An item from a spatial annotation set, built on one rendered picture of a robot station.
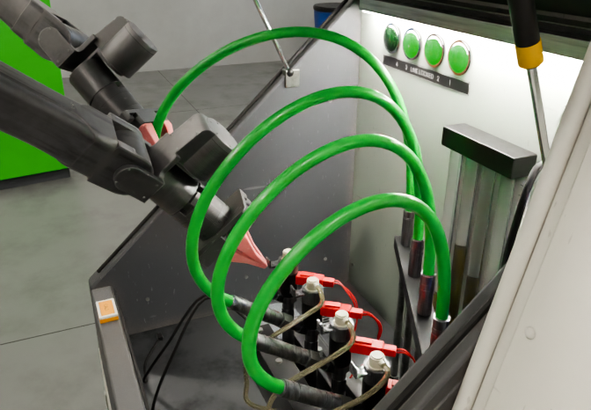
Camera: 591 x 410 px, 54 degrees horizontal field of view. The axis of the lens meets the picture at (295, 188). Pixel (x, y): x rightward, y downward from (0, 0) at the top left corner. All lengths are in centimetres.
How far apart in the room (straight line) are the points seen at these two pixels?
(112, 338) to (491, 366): 64
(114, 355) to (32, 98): 47
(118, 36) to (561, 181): 62
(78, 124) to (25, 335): 214
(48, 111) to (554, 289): 49
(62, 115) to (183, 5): 672
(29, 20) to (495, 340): 74
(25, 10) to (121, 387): 55
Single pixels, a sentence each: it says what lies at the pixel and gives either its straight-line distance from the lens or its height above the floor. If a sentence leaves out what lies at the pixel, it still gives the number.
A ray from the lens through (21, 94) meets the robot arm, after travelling 63.
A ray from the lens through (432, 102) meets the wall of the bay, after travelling 96.
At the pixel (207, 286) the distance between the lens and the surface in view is 70.
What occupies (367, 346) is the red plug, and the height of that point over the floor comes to 110.
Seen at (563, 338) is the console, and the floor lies 128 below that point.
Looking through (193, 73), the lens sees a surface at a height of 137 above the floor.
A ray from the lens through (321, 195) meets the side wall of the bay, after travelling 119.
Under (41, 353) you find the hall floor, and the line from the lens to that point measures 262.
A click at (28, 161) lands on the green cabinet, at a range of 415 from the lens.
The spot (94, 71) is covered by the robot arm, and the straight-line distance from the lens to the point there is 89.
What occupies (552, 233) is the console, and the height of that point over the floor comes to 134.
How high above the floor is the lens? 154
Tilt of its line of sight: 24 degrees down
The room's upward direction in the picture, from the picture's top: straight up
